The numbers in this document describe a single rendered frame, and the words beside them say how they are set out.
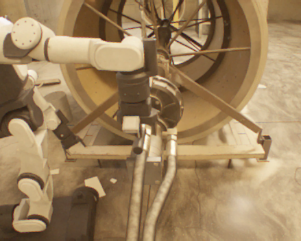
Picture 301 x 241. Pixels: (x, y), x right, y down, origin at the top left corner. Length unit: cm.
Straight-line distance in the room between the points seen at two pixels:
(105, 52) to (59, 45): 12
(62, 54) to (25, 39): 10
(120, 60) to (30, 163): 78
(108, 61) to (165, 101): 45
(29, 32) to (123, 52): 23
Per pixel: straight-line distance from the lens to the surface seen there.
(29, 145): 105
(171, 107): 94
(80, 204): 161
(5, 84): 92
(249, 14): 176
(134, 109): 62
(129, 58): 53
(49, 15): 763
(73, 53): 58
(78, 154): 204
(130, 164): 78
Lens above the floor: 140
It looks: 32 degrees down
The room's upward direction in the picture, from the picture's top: 5 degrees counter-clockwise
